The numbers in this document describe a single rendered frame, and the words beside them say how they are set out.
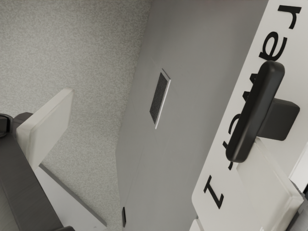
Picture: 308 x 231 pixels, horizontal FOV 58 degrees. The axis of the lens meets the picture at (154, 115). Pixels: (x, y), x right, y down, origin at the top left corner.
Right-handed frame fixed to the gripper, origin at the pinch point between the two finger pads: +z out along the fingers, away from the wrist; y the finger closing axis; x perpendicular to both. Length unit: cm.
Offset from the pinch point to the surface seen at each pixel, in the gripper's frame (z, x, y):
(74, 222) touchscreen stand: 85, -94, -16
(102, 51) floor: 88, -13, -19
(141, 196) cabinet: 35.9, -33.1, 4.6
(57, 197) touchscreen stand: 83, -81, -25
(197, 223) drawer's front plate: 8.9, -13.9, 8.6
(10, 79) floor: 81, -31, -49
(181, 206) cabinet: 17.1, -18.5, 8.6
